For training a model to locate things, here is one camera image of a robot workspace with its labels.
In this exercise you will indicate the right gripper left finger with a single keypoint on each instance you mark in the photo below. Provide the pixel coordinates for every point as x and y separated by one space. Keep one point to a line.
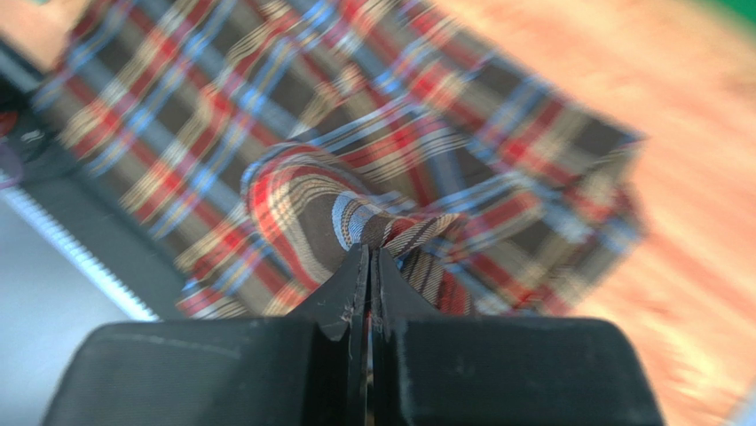
305 368

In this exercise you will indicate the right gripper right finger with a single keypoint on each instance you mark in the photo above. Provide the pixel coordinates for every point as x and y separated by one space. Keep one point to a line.
434 369

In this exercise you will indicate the red brown plaid shirt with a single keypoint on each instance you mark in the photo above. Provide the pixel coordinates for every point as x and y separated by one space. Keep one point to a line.
258 141

